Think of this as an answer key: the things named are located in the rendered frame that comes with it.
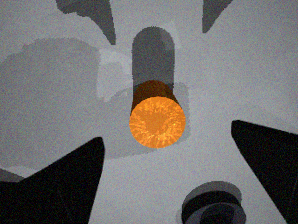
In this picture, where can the orange knob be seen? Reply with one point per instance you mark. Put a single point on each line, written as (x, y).
(156, 119)

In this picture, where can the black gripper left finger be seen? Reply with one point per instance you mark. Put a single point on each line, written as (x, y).
(62, 193)

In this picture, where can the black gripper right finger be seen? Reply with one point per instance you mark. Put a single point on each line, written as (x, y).
(272, 155)

